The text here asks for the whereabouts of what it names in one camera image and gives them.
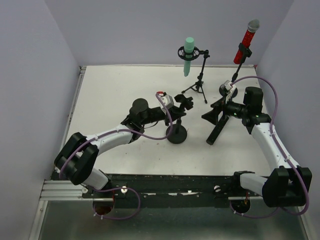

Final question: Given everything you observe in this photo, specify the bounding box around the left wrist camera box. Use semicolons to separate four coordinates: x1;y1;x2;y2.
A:
158;93;175;112

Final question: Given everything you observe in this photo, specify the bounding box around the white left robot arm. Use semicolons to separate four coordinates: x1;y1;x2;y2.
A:
54;92;193;190

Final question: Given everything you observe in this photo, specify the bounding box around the tripod stand with shock mount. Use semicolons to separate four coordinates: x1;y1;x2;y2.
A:
177;46;210;104

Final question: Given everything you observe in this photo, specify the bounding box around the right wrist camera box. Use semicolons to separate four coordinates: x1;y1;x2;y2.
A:
221;80;238;102

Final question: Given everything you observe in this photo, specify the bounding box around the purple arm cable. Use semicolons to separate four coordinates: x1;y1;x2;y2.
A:
58;91;176;181
231;76;310;216

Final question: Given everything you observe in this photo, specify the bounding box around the mint green microphone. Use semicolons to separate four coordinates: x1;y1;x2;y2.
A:
183;37;195;77

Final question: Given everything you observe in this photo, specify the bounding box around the round-base mic stand with clip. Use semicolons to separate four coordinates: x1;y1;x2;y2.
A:
219;43;252;98

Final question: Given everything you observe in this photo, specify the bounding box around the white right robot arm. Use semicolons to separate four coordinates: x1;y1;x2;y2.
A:
201;86;312;208

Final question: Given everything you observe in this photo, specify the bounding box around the red glitter microphone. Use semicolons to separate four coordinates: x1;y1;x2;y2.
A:
233;19;260;64

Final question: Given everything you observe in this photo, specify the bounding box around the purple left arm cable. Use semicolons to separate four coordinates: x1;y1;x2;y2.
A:
58;91;176;181

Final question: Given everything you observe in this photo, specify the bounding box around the black glitter microphone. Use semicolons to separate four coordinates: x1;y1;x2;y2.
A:
206;115;230;146

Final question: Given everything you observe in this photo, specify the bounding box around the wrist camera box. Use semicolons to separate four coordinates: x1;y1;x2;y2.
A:
158;93;175;112
221;80;238;102

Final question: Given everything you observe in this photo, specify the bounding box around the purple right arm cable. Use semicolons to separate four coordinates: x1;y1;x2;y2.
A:
231;76;310;216

